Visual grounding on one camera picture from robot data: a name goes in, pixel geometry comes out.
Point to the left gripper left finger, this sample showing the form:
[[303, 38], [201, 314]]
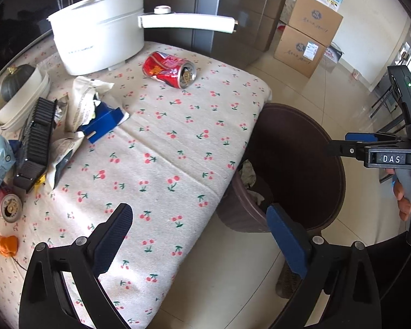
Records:
[[45, 300]]

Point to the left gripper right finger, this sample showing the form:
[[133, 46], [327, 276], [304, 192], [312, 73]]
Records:
[[338, 287]]

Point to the orange peel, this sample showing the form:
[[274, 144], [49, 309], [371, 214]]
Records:
[[8, 246]]

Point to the pink drink can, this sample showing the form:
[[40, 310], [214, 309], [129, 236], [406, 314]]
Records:
[[11, 207]]

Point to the yellow foil snack wrapper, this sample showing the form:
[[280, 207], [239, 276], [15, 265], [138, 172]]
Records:
[[39, 182]]

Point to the black plastic food tray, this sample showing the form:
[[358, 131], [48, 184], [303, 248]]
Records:
[[33, 153]]

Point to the white snack wrapper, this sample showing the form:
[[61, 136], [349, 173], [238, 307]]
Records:
[[61, 152], [83, 100]]

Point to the torn blue small box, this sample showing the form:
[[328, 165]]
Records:
[[105, 120]]

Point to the crushed red soda can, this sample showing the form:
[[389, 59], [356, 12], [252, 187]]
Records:
[[169, 69]]

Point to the brown plastic trash bin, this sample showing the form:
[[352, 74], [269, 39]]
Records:
[[288, 151]]

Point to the person's right hand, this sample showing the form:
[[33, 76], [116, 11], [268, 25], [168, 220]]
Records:
[[403, 203]]

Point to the lower cardboard box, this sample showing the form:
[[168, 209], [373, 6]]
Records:
[[299, 51]]

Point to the cardboard box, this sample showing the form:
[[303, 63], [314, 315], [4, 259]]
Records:
[[299, 51], [316, 20]]

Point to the upper cardboard box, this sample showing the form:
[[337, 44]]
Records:
[[316, 20]]

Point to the stacked white plates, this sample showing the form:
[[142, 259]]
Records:
[[17, 122]]

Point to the dark grey refrigerator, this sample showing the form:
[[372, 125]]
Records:
[[257, 23]]

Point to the cherry print tablecloth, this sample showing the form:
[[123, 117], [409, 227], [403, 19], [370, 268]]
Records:
[[171, 161]]

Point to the dark green squash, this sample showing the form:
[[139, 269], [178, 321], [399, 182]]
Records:
[[15, 80]]

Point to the white electric cooking pot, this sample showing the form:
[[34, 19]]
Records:
[[93, 35]]

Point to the cream handled bowl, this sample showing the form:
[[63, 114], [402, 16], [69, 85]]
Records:
[[10, 109]]

